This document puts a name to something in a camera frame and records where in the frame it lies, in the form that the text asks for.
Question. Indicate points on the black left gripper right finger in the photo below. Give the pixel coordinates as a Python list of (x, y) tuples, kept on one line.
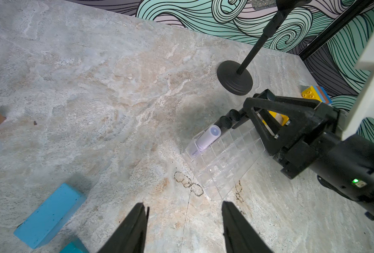
[(239, 235)]

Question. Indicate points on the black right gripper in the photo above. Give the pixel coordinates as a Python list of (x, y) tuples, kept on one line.
[(304, 134)]

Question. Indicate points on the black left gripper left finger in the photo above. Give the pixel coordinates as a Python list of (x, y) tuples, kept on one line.
[(130, 235)]

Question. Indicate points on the lilac lip balm tube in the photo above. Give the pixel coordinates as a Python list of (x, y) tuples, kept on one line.
[(207, 138)]

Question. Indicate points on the black lipstick gold band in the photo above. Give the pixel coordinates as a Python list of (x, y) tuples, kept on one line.
[(234, 116)]

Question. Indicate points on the black lipstick silver band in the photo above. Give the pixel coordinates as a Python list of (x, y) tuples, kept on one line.
[(224, 123)]

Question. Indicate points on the clear acrylic lipstick organizer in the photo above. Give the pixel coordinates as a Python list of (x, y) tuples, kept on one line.
[(220, 167)]

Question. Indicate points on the multicolour toy brick stack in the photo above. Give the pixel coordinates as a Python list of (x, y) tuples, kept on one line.
[(316, 93)]

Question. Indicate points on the teal wedge block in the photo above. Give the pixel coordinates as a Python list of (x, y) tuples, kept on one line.
[(75, 246)]

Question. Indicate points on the light blue foam block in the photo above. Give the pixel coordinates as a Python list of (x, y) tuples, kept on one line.
[(49, 218)]

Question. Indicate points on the silver glitter microphone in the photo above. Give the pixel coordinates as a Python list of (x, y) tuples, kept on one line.
[(259, 5)]

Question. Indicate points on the yellow triangular plastic frame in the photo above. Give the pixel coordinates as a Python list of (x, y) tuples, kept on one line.
[(282, 119)]

